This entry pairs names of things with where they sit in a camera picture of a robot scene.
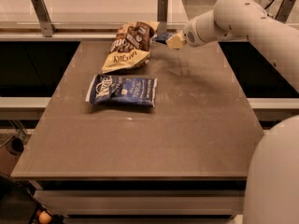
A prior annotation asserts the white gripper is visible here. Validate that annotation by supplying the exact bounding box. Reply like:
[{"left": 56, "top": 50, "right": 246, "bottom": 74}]
[{"left": 166, "top": 19, "right": 203, "bottom": 49}]

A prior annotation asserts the blue rxbar blueberry wrapper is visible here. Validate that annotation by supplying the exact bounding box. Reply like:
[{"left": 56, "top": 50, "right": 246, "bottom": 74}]
[{"left": 152, "top": 33, "right": 171, "bottom": 44}]

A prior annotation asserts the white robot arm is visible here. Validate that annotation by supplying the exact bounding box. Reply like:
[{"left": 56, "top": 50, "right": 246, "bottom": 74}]
[{"left": 166, "top": 0, "right": 299, "bottom": 224}]

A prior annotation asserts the brown chip bag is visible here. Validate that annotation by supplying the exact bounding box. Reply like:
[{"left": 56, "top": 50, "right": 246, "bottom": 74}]
[{"left": 101, "top": 21, "right": 159, "bottom": 74}]

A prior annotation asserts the blue kettle chip bag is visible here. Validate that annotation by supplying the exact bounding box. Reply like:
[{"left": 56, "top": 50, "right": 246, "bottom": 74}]
[{"left": 85, "top": 75, "right": 157, "bottom": 107}]

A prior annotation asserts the dark round bin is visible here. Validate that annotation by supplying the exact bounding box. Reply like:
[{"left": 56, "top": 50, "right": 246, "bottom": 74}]
[{"left": 6, "top": 137, "right": 24, "bottom": 156}]

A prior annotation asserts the orange ball on floor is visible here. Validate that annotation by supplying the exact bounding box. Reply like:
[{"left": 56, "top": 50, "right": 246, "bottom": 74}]
[{"left": 38, "top": 211, "right": 52, "bottom": 224}]

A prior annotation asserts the middle metal rail bracket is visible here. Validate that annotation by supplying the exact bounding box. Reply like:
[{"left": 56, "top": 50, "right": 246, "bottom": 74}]
[{"left": 157, "top": 0, "right": 168, "bottom": 35}]

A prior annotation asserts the metal rail bracket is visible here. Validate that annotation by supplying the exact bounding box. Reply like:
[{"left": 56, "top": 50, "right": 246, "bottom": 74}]
[
  {"left": 31, "top": 0, "right": 55, "bottom": 37},
  {"left": 157, "top": 0, "right": 168, "bottom": 35},
  {"left": 275, "top": 0, "right": 296, "bottom": 23}
]

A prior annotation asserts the right metal rail bracket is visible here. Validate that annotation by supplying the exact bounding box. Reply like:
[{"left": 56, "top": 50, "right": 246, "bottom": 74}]
[{"left": 275, "top": 0, "right": 296, "bottom": 23}]

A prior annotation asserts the left metal rail bracket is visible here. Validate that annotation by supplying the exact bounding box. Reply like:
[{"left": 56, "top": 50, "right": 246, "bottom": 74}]
[{"left": 31, "top": 0, "right": 55, "bottom": 37}]

